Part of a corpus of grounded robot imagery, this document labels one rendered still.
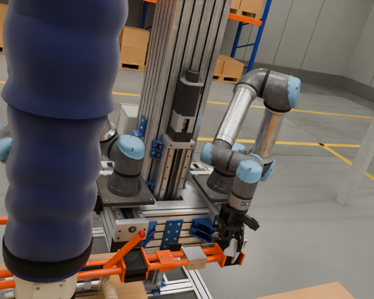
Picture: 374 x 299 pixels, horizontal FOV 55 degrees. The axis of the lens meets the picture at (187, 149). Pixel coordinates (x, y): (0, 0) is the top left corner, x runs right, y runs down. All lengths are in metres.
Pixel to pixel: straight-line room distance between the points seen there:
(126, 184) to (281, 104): 0.71
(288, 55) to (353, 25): 2.48
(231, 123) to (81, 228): 0.65
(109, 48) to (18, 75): 0.18
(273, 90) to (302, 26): 10.55
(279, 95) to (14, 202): 1.00
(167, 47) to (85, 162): 0.85
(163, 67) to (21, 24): 0.92
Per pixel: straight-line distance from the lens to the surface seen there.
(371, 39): 13.35
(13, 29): 0.76
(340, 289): 2.35
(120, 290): 1.28
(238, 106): 1.36
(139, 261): 1.17
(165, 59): 1.57
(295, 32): 11.85
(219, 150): 1.24
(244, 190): 1.14
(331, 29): 12.73
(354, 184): 4.55
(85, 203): 0.90
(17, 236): 0.95
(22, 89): 0.77
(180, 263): 1.21
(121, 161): 1.49
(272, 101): 1.46
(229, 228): 1.20
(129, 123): 1.89
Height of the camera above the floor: 1.88
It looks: 23 degrees down
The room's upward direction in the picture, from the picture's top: 14 degrees clockwise
